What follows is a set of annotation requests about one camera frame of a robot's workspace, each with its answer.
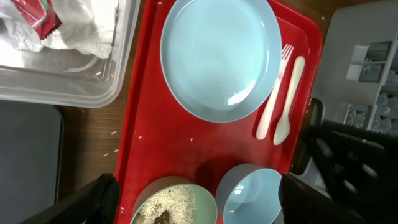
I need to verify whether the light blue plate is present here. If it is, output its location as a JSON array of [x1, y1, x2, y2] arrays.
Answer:
[[160, 0, 282, 123]]

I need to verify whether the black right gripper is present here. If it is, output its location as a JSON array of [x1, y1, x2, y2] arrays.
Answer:
[[303, 121, 397, 223]]

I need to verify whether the green bowl with food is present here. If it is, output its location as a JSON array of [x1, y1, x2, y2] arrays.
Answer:
[[131, 176, 218, 224]]

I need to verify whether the black plastic tray bin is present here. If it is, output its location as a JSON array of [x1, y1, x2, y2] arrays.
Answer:
[[1, 101, 63, 223]]

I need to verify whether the white napkin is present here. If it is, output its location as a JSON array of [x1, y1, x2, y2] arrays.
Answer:
[[1, 0, 119, 59]]

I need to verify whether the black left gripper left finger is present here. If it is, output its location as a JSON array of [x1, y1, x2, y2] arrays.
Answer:
[[21, 173, 120, 224]]

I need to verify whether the clear plastic bin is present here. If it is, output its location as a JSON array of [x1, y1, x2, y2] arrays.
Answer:
[[1, 0, 140, 108]]

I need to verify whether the grey dishwasher rack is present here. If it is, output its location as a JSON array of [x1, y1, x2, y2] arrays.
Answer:
[[289, 0, 398, 200]]

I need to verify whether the white plastic spoon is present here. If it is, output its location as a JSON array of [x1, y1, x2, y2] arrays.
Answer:
[[273, 56, 305, 145]]

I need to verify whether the red snack wrapper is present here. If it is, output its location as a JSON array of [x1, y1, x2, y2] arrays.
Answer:
[[11, 0, 62, 40]]

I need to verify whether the red serving tray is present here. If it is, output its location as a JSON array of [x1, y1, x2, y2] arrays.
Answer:
[[115, 1, 323, 223]]

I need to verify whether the light blue bowl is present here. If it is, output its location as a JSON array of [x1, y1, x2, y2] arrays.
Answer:
[[216, 163, 282, 224]]

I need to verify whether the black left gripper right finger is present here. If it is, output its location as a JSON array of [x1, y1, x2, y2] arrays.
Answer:
[[279, 174, 366, 224]]

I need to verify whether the white plastic fork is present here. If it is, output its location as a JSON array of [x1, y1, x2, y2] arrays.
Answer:
[[256, 44, 294, 140]]

